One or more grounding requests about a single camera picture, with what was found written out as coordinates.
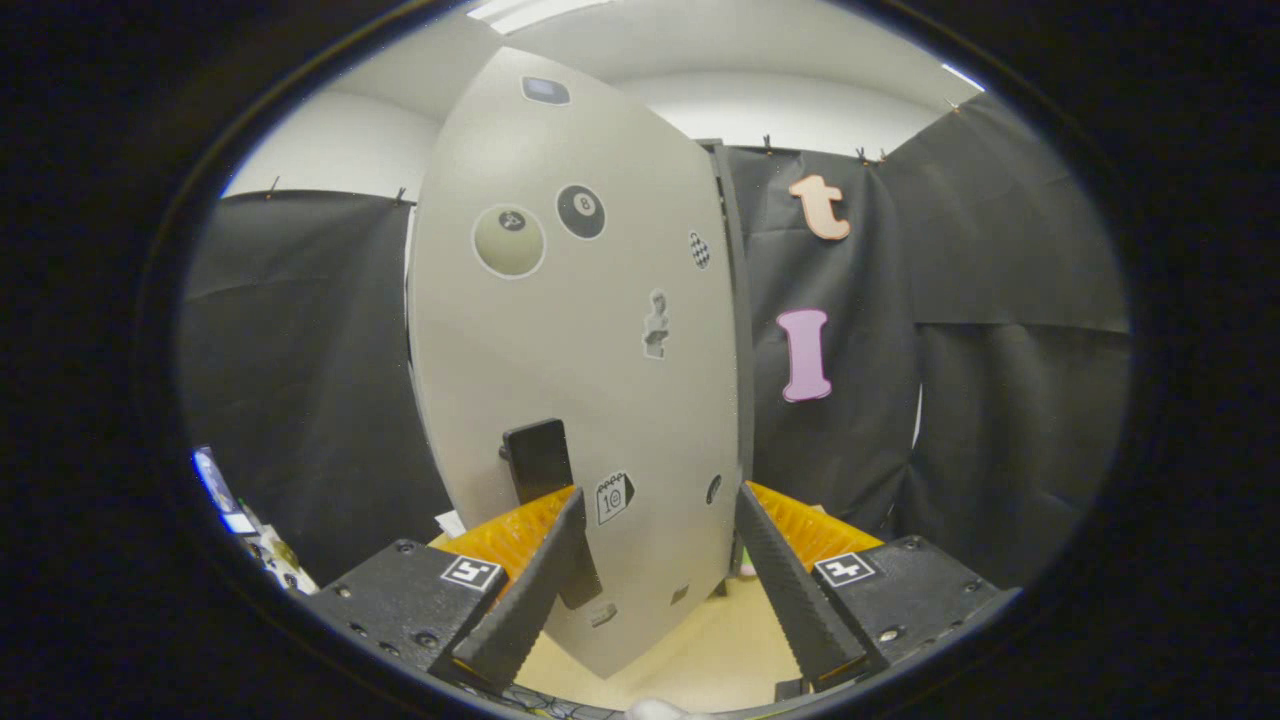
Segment grey shoe cabinet door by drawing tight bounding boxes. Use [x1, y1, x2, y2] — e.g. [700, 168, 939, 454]
[407, 46, 747, 682]

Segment colourful printed items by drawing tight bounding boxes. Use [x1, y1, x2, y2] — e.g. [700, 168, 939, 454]
[190, 444, 319, 597]

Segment black backdrop cloth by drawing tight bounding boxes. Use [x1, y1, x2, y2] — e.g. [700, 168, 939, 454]
[180, 90, 1133, 589]

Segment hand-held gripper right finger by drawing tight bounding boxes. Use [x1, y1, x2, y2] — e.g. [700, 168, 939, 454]
[733, 480, 1023, 694]

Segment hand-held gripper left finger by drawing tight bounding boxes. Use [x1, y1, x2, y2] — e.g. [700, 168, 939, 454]
[305, 486, 588, 693]

